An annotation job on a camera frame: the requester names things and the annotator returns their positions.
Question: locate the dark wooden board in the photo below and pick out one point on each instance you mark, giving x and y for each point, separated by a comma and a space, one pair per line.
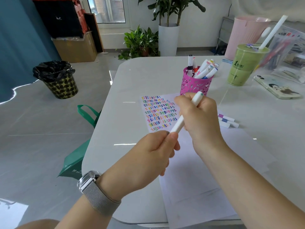
94, 33

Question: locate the patterned trash bin black liner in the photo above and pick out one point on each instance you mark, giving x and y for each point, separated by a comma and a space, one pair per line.
58, 81

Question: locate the person's left thumb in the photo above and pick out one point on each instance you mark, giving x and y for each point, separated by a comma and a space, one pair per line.
170, 139

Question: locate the person's right thumb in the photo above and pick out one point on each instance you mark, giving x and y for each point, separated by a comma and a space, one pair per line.
184, 100

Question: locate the white drinking straw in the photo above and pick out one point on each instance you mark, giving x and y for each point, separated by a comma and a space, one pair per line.
272, 33

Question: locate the tall green leafy plant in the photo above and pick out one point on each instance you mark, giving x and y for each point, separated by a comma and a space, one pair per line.
170, 9

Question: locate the blank white paper sheet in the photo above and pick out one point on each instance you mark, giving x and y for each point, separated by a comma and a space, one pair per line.
197, 183

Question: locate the white framed window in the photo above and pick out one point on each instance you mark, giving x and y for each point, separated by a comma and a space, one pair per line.
108, 10

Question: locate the person's right forearm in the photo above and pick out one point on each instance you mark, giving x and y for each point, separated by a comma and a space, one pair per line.
247, 188

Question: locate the pink plastic bin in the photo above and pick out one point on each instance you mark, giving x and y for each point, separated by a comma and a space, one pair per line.
240, 33

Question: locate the light blue small item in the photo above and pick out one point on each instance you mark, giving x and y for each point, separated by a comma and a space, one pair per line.
226, 61

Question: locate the green drink cup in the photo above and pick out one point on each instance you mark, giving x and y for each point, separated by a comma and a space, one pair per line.
243, 66

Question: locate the green tote bag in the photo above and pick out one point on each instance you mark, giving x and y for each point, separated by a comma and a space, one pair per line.
76, 159

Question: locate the pink perforated pen holder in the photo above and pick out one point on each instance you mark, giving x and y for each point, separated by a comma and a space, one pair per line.
195, 83

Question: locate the person's left forearm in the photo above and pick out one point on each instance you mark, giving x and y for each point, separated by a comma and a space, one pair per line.
88, 212

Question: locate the person's left hand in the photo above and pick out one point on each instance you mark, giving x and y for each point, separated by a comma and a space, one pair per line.
140, 162

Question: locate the black box on red crate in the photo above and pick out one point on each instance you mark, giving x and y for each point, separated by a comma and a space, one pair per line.
59, 16

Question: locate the plain white marker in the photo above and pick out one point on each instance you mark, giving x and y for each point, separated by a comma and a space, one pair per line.
224, 124

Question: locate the silver mesh wristwatch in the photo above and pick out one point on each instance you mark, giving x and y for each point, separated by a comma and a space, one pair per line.
100, 195

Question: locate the smartphone with cartoon case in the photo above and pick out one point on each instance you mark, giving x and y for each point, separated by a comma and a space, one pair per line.
277, 87

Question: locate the white marker pen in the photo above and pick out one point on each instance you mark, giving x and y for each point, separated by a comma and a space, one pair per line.
177, 125

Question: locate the bunch of colour markers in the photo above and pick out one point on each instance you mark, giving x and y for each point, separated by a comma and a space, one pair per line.
205, 69

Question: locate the brown cardboard box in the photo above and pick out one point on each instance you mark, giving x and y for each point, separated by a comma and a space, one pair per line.
76, 48

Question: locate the clear plastic stationery bag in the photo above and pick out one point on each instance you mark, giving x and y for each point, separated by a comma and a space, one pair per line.
286, 52

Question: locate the small green potted plant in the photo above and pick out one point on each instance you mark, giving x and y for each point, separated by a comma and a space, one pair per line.
139, 42

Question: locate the tall white plant pot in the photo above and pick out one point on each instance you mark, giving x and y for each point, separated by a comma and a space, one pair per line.
168, 40

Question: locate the purple-capped white marker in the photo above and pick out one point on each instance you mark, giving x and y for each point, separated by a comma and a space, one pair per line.
226, 117

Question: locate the person's right hand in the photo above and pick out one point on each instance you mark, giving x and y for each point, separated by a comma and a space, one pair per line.
205, 123

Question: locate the paper with colourful scribbles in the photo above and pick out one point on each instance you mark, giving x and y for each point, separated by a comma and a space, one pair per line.
158, 112

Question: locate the blue-capped white marker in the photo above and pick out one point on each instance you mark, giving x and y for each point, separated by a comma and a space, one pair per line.
230, 122

